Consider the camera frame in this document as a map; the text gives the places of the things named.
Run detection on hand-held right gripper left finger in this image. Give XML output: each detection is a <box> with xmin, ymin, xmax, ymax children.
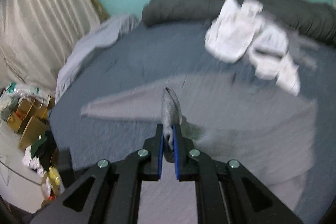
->
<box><xmin>31</xmin><ymin>123</ymin><xmax>164</xmax><ymax>224</ymax></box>

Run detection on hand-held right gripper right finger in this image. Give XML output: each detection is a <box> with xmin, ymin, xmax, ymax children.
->
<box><xmin>173</xmin><ymin>124</ymin><xmax>302</xmax><ymax>224</ymax></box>

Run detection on grey knit sweater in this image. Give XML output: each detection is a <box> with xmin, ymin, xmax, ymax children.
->
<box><xmin>80</xmin><ymin>74</ymin><xmax>319</xmax><ymax>224</ymax></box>

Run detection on dark clothes pile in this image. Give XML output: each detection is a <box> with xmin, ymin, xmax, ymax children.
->
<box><xmin>22</xmin><ymin>132</ymin><xmax>59</xmax><ymax>177</ymax></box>

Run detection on bed with blue-grey sheet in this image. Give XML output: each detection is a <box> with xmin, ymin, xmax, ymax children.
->
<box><xmin>49</xmin><ymin>19</ymin><xmax>336</xmax><ymax>224</ymax></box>

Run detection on yellow plastic item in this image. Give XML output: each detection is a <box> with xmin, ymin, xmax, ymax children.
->
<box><xmin>47</xmin><ymin>165</ymin><xmax>62</xmax><ymax>188</ymax></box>

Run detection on light grey blanket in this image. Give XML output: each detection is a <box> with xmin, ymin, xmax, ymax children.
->
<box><xmin>56</xmin><ymin>14</ymin><xmax>138</xmax><ymax>101</ymax></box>

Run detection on cardboard box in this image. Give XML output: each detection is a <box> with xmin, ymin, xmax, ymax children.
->
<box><xmin>16</xmin><ymin>97</ymin><xmax>51</xmax><ymax>119</ymax></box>
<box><xmin>6</xmin><ymin>110</ymin><xmax>21</xmax><ymax>133</ymax></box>
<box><xmin>18</xmin><ymin>115</ymin><xmax>50</xmax><ymax>151</ymax></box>

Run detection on white shirt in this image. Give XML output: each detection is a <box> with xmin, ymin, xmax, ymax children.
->
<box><xmin>205</xmin><ymin>0</ymin><xmax>264</xmax><ymax>63</ymax></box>

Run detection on white garment with black band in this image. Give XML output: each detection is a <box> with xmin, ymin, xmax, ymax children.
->
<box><xmin>248</xmin><ymin>25</ymin><xmax>301</xmax><ymax>96</ymax></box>

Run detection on dark grey rolled duvet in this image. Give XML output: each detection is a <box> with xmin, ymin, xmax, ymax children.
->
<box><xmin>142</xmin><ymin>0</ymin><xmax>336</xmax><ymax>45</ymax></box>

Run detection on white plastic bags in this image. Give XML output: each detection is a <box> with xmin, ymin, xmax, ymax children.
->
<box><xmin>0</xmin><ymin>81</ymin><xmax>51</xmax><ymax>119</ymax></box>

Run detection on wooden board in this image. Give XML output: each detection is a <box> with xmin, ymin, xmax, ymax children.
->
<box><xmin>81</xmin><ymin>0</ymin><xmax>109</xmax><ymax>22</ymax></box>

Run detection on beige striped curtain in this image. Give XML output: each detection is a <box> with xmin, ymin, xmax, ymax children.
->
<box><xmin>0</xmin><ymin>0</ymin><xmax>101</xmax><ymax>93</ymax></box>

